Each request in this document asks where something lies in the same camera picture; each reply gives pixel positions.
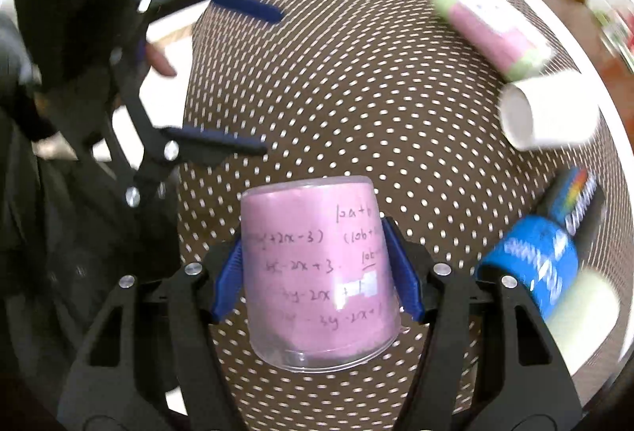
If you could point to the cream white cup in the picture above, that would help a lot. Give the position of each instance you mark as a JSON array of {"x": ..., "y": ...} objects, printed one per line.
[{"x": 584, "y": 318}]

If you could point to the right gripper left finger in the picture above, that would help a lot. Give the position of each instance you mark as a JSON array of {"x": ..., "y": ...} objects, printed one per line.
[{"x": 149, "y": 362}]

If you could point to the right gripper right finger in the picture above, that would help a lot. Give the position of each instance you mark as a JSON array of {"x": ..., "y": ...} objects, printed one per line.
[{"x": 489, "y": 362}]

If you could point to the green pink paper jar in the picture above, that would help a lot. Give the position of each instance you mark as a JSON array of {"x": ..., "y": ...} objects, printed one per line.
[{"x": 499, "y": 32}]

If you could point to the clear cup with pink paper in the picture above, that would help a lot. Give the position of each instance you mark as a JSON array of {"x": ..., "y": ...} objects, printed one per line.
[{"x": 318, "y": 284}]

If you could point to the white paper cup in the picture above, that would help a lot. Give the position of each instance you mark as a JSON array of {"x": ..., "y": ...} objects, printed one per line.
[{"x": 549, "y": 111}]

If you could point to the left hand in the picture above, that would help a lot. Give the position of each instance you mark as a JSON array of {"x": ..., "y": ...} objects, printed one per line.
[{"x": 158, "y": 61}]

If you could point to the blue black printed cup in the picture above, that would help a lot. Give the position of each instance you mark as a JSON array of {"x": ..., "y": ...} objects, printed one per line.
[{"x": 545, "y": 248}]

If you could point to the brown polka dot tablecloth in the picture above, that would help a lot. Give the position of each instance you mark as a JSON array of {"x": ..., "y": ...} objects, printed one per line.
[{"x": 386, "y": 89}]

